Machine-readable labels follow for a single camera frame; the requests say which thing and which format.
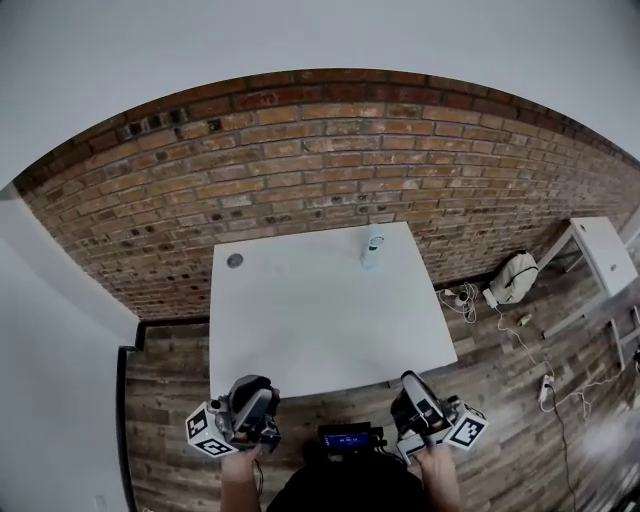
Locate black chest-mounted screen device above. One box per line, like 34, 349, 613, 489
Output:
317, 421, 390, 454

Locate black door frame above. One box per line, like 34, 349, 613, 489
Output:
115, 321, 148, 512

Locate white power strip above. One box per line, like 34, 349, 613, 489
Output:
538, 374, 556, 414

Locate white backpack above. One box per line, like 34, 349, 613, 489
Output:
489, 250, 541, 306

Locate person's black shirt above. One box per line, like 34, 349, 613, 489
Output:
266, 451, 427, 512

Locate small white device with cables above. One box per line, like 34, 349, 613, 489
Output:
436, 281, 482, 324

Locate thin white floor cable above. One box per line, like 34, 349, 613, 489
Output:
551, 373, 637, 419

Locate person's right forearm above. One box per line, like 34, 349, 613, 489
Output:
416, 443, 462, 512

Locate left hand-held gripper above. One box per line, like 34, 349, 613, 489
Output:
185, 375, 284, 459

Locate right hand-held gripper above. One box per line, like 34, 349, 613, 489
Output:
389, 369, 489, 467

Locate long white adapter cable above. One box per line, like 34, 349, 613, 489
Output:
494, 305, 552, 379

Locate person's left forearm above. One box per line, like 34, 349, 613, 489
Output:
219, 446, 267, 512

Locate white side table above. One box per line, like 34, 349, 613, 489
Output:
536, 215, 640, 370

